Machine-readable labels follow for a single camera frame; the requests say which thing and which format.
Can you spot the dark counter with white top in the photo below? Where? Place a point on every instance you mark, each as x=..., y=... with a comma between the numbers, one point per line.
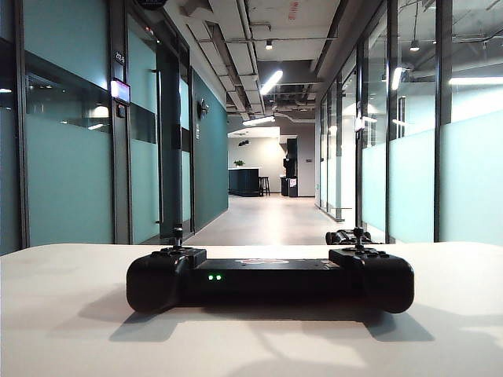
x=243, y=182

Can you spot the small white wall sign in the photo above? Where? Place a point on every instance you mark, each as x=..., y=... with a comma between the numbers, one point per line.
x=197, y=131

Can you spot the black remote control with joysticks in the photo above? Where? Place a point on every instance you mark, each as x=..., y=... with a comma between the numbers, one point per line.
x=275, y=279

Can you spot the green potted plant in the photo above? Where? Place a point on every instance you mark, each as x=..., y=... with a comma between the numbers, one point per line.
x=239, y=163

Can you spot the black quadruped robot dog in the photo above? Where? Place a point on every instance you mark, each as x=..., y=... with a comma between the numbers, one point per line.
x=341, y=236

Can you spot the black door card reader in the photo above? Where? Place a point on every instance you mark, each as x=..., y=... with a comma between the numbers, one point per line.
x=121, y=111

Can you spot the room number door sign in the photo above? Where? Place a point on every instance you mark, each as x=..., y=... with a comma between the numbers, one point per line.
x=119, y=57

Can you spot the black pendant lamp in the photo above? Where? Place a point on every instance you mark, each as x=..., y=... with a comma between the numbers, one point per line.
x=414, y=46

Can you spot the dark wooden bar stool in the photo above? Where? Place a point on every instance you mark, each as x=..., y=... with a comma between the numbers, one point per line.
x=264, y=184

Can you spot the round metal wall ornament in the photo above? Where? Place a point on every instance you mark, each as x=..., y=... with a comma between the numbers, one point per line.
x=203, y=108

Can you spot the black wall mounted device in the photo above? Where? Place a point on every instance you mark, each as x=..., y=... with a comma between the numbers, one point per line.
x=244, y=143

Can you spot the small ceiling spotlight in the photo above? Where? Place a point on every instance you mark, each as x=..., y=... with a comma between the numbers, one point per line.
x=269, y=45

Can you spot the black round ceiling dome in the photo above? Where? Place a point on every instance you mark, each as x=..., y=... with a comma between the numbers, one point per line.
x=151, y=3

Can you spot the low long ceiling light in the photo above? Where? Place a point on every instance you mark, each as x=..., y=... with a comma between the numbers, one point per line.
x=258, y=120

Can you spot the glowing door display screen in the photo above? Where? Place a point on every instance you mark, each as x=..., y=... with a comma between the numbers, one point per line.
x=120, y=90

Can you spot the long bright ceiling light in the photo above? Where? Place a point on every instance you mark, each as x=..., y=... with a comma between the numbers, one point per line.
x=271, y=81

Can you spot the tall black cabinet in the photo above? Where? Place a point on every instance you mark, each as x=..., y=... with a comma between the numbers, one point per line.
x=291, y=157

